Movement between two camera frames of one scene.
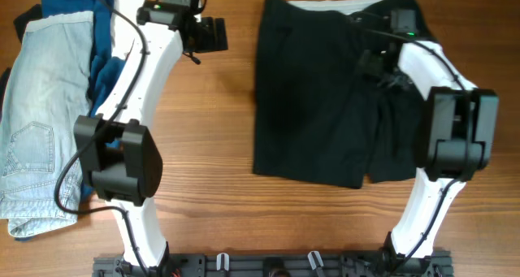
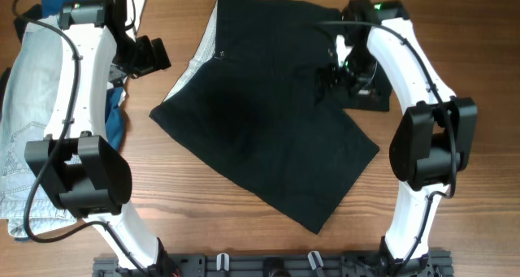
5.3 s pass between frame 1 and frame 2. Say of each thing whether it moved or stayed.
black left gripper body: moved
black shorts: moved
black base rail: stayed
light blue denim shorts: stayed
